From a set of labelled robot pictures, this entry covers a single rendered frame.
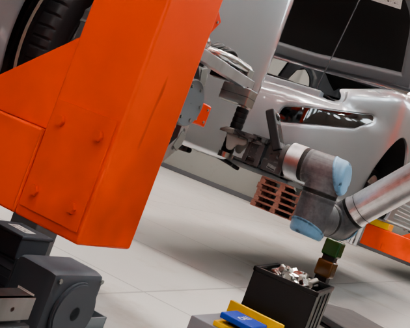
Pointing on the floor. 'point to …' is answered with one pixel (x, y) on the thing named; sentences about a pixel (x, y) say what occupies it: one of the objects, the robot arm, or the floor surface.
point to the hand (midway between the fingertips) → (228, 129)
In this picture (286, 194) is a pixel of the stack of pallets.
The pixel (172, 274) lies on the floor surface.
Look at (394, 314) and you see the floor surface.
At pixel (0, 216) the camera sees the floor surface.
